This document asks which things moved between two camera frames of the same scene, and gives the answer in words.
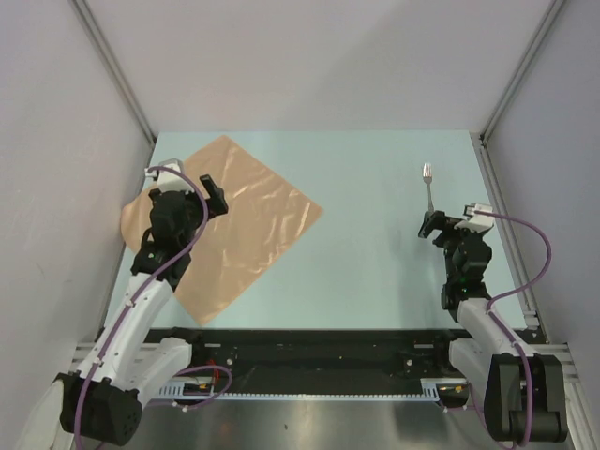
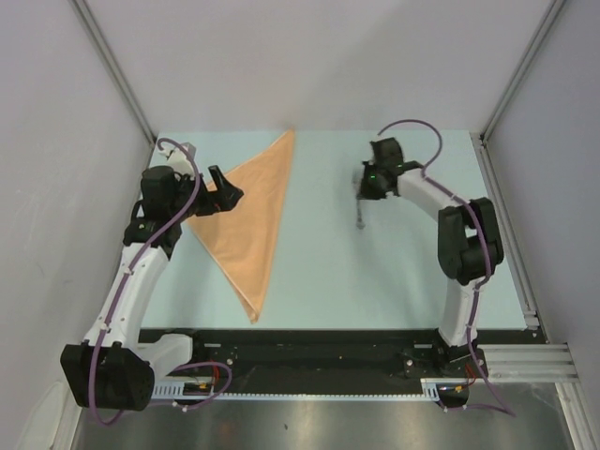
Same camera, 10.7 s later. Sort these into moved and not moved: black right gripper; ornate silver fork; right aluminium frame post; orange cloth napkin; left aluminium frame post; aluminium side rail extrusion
Moved: ornate silver fork; black right gripper; orange cloth napkin
Not moved: aluminium side rail extrusion; left aluminium frame post; right aluminium frame post
